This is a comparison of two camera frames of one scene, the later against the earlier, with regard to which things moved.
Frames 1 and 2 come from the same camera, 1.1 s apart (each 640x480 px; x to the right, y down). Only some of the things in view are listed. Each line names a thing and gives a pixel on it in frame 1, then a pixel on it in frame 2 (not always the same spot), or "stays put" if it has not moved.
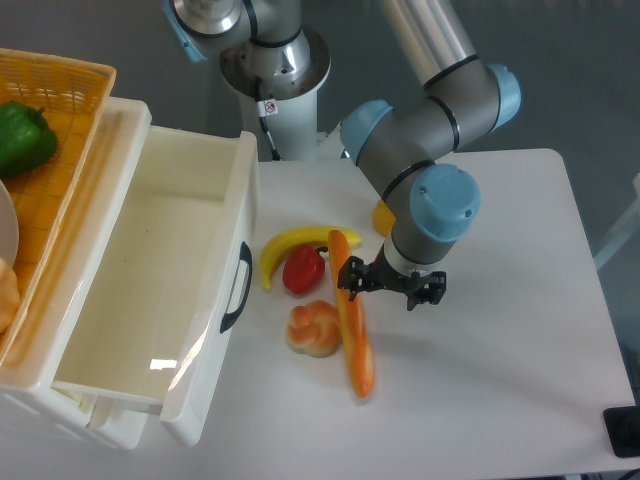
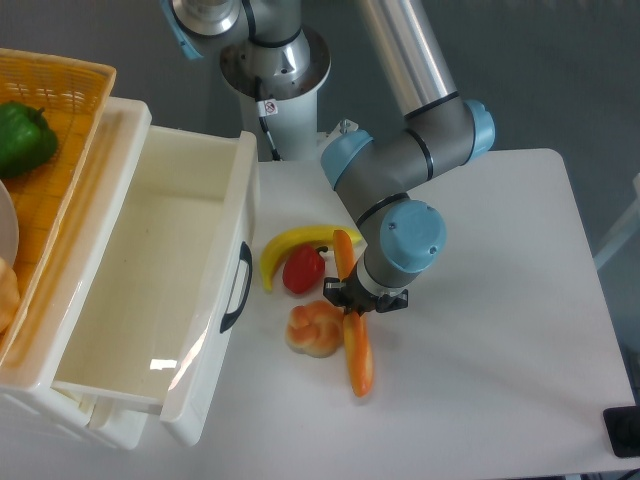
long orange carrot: [352, 321] stays put
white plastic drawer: [163, 302] stays put
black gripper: [354, 274] to [352, 295]
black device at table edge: [623, 426] stays put
